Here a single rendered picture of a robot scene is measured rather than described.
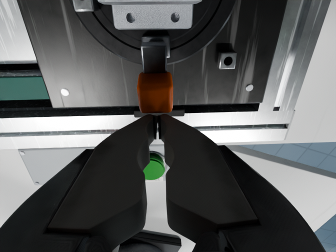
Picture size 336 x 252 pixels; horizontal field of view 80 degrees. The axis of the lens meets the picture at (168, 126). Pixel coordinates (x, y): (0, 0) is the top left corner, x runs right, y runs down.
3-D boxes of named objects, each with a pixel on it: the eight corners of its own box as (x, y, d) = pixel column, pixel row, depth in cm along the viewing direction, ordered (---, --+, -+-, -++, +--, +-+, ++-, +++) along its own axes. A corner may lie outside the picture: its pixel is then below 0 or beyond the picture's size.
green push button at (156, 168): (164, 170, 30) (165, 180, 29) (138, 171, 30) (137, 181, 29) (164, 149, 28) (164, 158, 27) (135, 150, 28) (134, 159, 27)
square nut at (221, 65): (231, 66, 21) (235, 69, 20) (216, 67, 21) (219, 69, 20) (234, 50, 20) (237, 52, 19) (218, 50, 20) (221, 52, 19)
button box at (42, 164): (172, 156, 36) (175, 182, 30) (52, 160, 35) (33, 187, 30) (172, 121, 32) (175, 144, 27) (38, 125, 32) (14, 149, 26)
